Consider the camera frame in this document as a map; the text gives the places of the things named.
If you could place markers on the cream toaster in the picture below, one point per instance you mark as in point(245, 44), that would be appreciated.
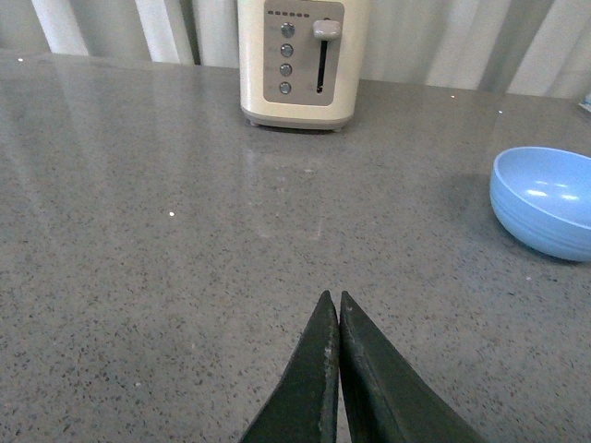
point(300, 61)

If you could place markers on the blue bowl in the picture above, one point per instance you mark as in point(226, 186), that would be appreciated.
point(541, 196)

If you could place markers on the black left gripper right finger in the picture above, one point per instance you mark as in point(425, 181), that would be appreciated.
point(385, 398)

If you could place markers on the white curtain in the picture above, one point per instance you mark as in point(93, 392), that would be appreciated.
point(539, 48)

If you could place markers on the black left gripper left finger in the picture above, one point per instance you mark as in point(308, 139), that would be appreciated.
point(304, 405)

